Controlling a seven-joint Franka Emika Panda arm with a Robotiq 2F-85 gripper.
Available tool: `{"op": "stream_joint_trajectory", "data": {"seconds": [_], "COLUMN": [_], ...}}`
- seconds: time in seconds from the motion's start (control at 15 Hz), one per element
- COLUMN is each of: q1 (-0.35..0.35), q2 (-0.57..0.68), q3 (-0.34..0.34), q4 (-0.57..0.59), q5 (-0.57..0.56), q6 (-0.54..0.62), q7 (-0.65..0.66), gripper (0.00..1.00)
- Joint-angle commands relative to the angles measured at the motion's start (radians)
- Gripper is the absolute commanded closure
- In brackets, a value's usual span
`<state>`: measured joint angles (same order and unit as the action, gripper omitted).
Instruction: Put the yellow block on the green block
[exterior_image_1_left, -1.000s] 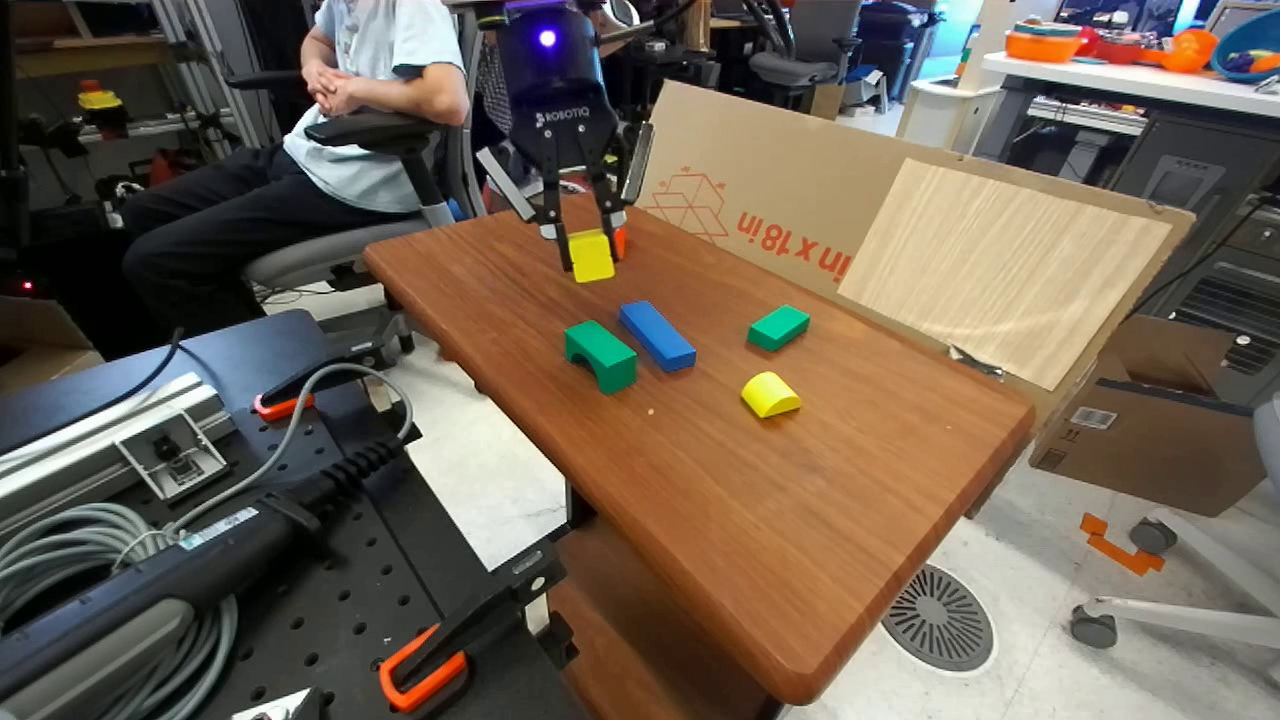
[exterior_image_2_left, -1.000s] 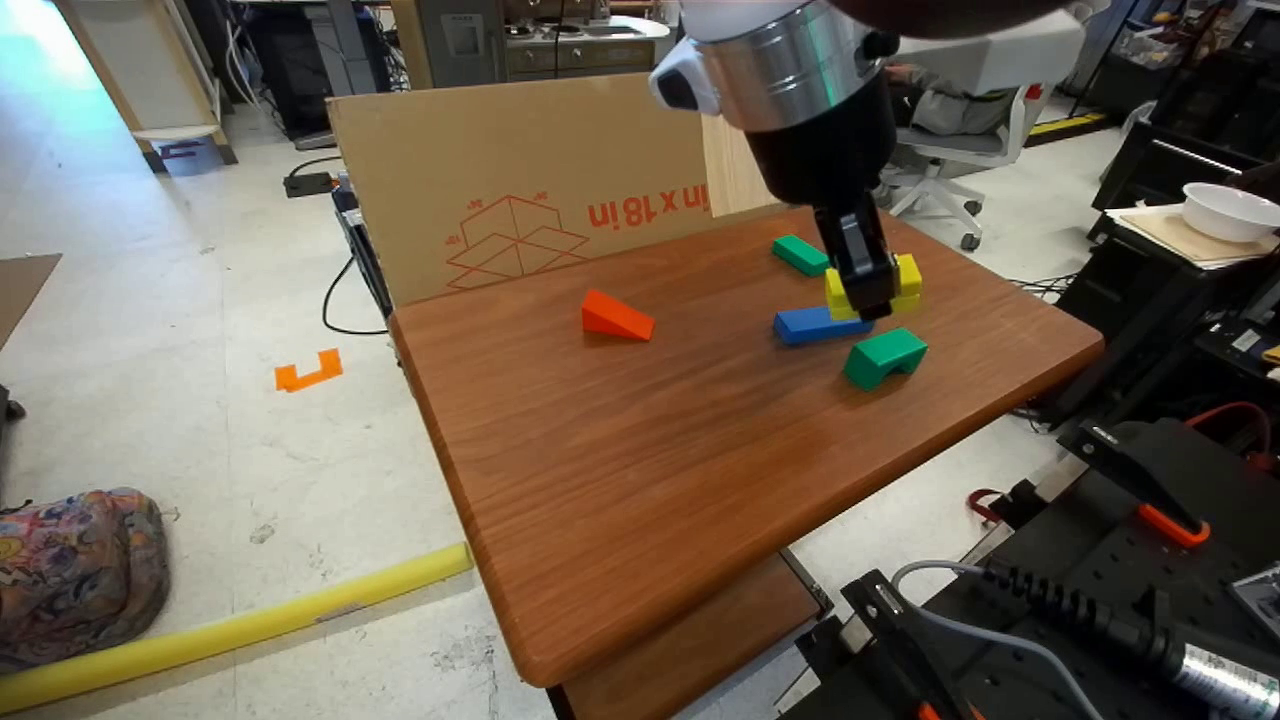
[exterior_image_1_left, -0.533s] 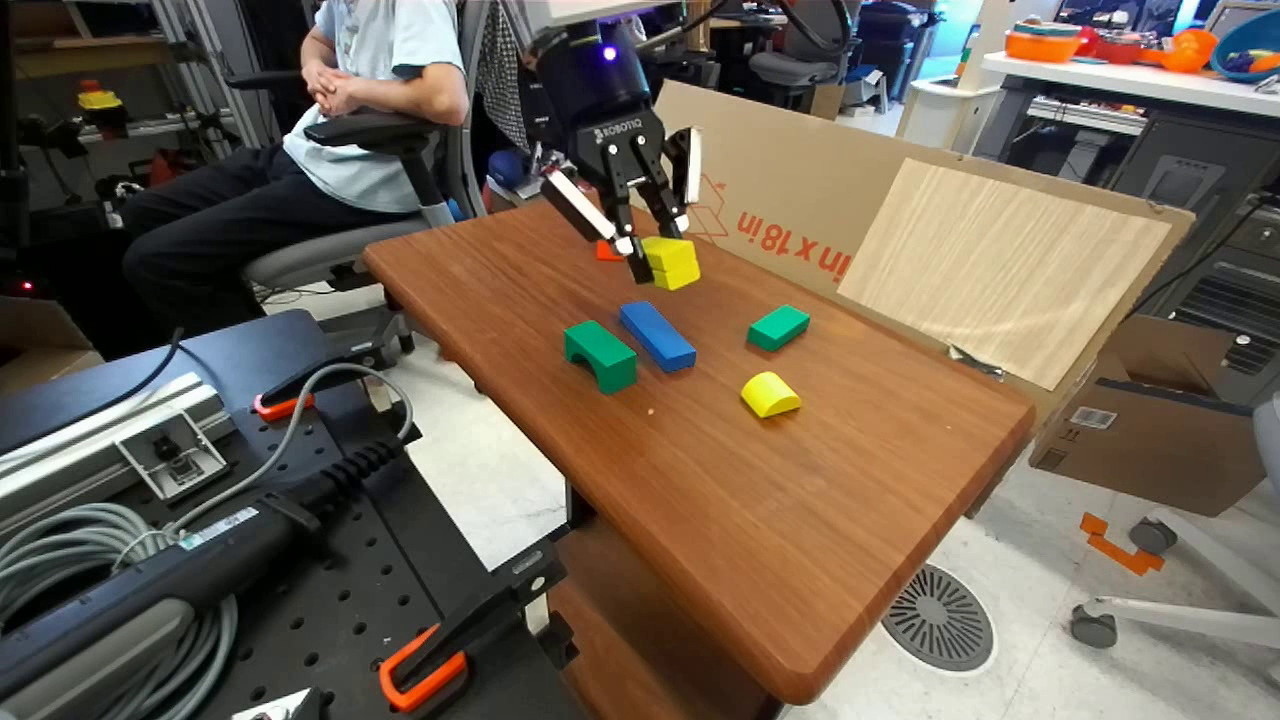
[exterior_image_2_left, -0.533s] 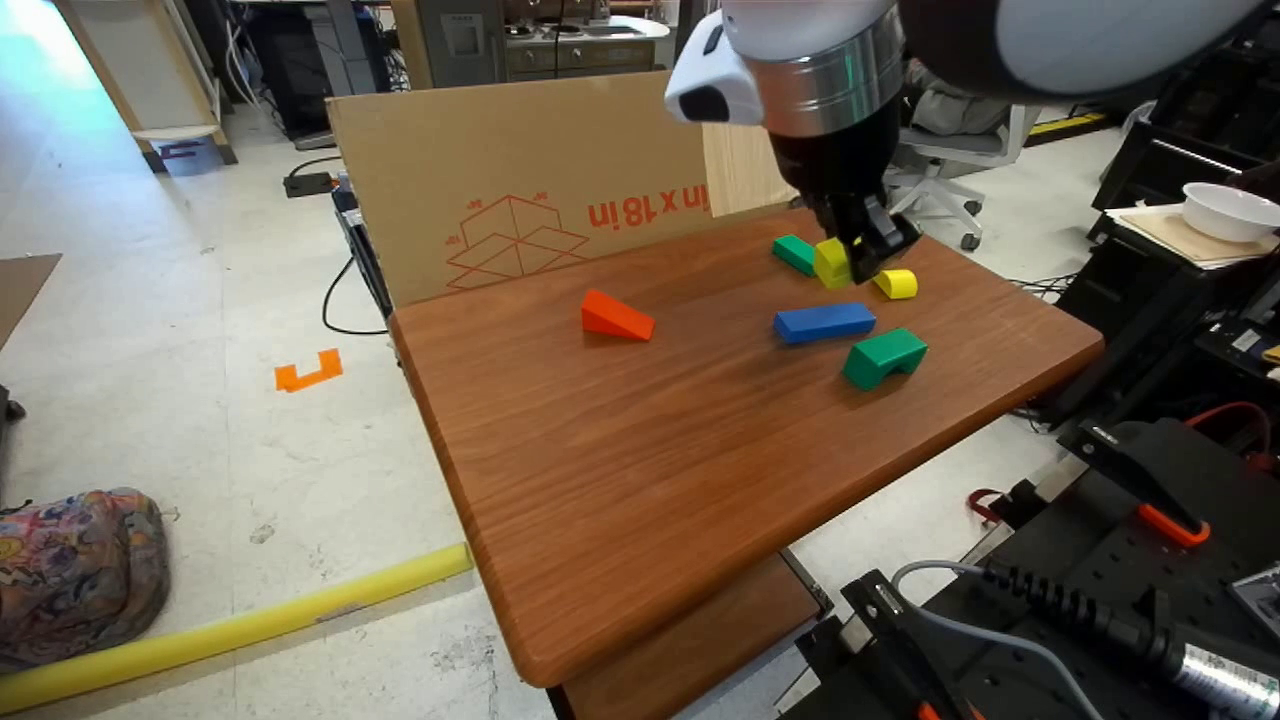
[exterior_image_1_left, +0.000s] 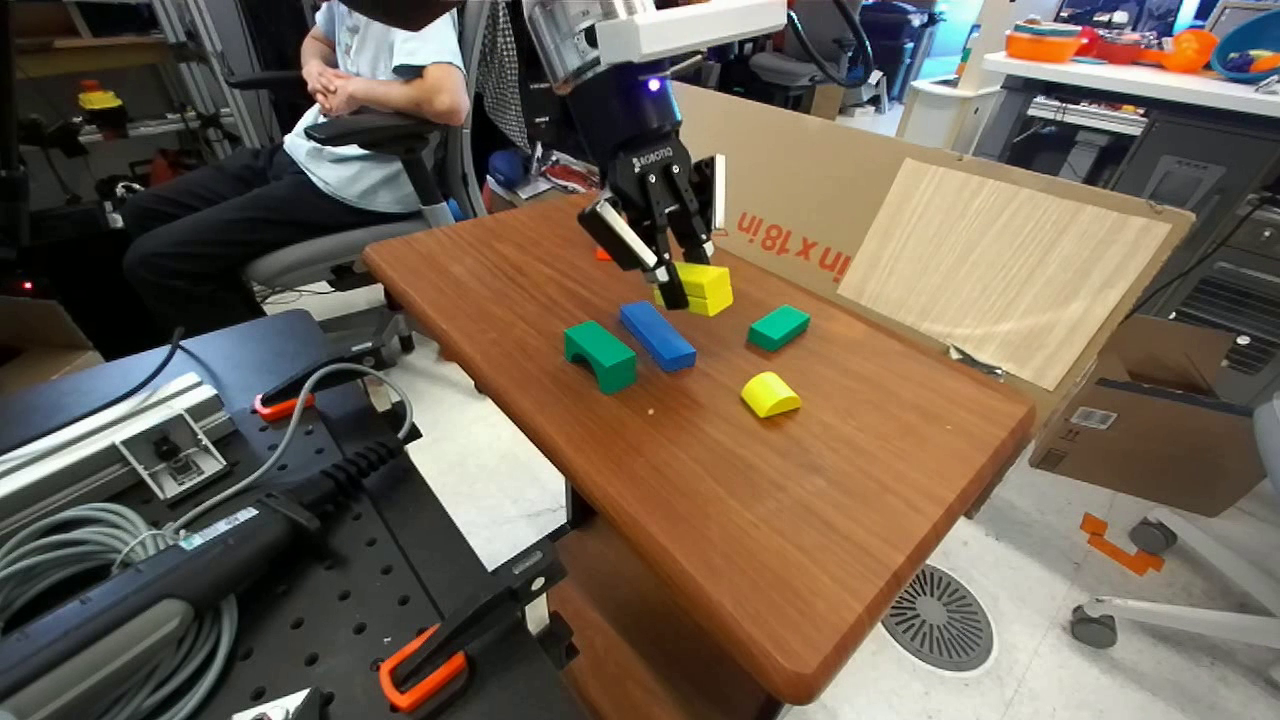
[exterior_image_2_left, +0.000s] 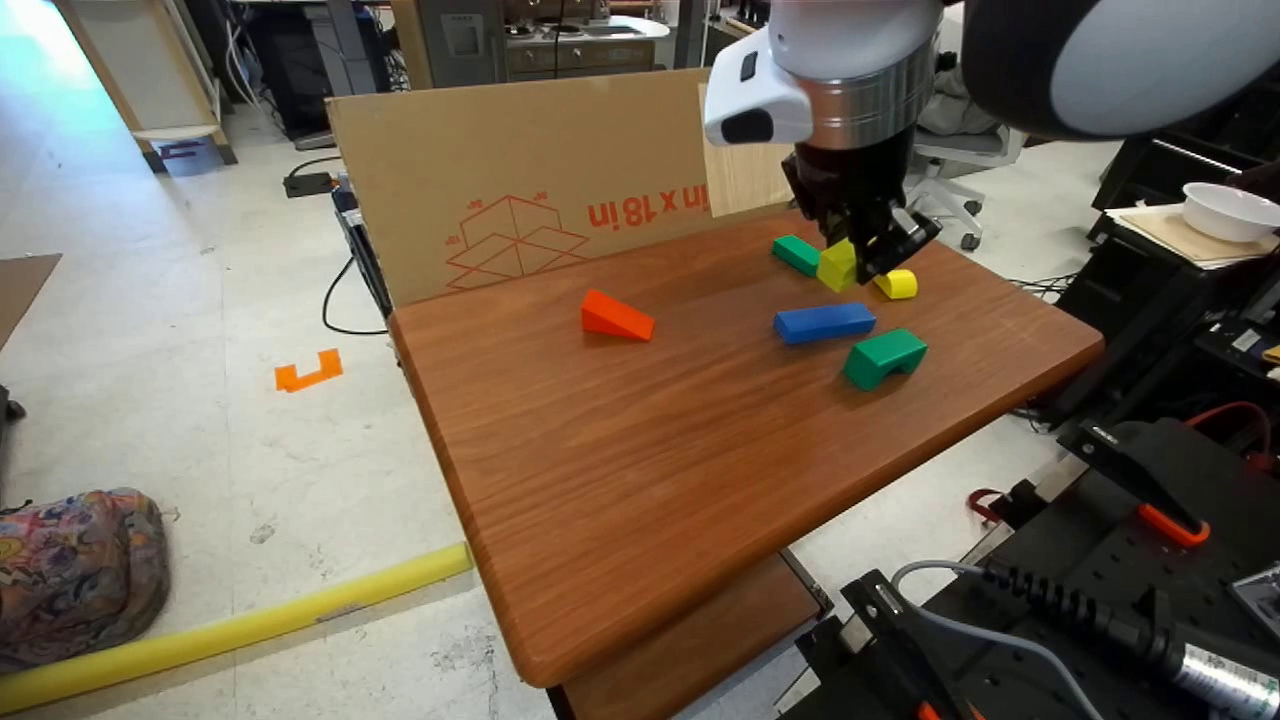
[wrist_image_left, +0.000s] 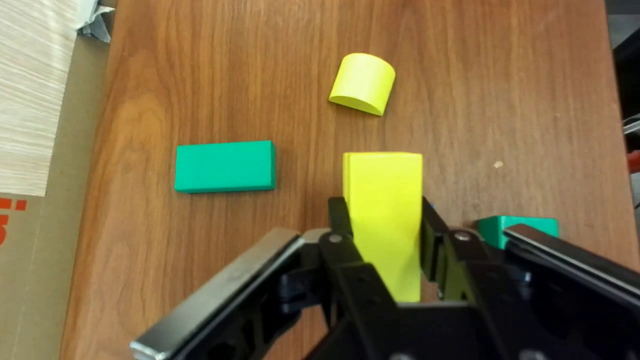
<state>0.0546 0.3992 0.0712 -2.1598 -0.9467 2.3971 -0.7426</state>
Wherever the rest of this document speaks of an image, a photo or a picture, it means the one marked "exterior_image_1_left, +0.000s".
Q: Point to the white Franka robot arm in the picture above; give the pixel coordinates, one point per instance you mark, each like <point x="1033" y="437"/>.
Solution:
<point x="665" y="25"/>

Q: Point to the person in light blue shirt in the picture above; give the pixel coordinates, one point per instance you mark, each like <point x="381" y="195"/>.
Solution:
<point x="346" y="145"/>

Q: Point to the orange tray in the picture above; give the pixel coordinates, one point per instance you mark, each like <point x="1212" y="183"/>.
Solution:
<point x="1041" y="47"/>

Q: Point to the orange wedge block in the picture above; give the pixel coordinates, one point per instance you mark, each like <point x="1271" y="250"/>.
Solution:
<point x="601" y="253"/>

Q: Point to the grey black office chair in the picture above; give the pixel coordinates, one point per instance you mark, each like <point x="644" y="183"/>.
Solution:
<point x="320" y="253"/>

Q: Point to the black perforated robot table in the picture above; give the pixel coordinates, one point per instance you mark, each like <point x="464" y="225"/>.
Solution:
<point x="346" y="584"/>

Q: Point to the brown cardboard box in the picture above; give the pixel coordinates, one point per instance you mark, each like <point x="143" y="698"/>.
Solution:
<point x="1162" y="424"/>

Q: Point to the green arch block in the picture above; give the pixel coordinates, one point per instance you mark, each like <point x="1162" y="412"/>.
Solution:
<point x="601" y="355"/>

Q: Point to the white workbench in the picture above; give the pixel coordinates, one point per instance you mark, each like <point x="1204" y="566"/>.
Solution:
<point x="1134" y="86"/>

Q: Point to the round floor drain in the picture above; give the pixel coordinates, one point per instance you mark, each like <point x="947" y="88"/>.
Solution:
<point x="940" y="617"/>

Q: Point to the brown cardboard panel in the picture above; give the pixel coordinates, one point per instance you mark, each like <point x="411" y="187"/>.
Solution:
<point x="800" y="175"/>

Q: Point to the light wood panel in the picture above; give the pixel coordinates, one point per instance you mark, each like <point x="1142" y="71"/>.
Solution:
<point x="1001" y="265"/>

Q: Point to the yellow rectangular block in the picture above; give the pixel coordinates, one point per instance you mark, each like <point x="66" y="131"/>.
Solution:
<point x="710" y="284"/>

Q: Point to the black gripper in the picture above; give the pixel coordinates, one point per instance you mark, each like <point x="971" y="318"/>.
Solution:
<point x="640" y="133"/>

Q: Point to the blue bowl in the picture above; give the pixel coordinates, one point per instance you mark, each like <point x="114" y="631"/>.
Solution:
<point x="1252" y="47"/>

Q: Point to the blue rectangular block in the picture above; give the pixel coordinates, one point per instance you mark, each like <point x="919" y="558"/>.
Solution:
<point x="657" y="338"/>

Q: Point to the aluminium rail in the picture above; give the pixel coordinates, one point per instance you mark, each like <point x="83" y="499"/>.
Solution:
<point x="94" y="432"/>

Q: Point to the wooden table base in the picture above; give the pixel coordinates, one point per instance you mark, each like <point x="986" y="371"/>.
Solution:
<point x="640" y="642"/>

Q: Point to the small yellow rounded block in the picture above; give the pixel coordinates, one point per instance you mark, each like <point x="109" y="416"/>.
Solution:
<point x="771" y="394"/>

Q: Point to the green rectangular block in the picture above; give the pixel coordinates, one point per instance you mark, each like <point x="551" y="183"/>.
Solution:
<point x="776" y="326"/>

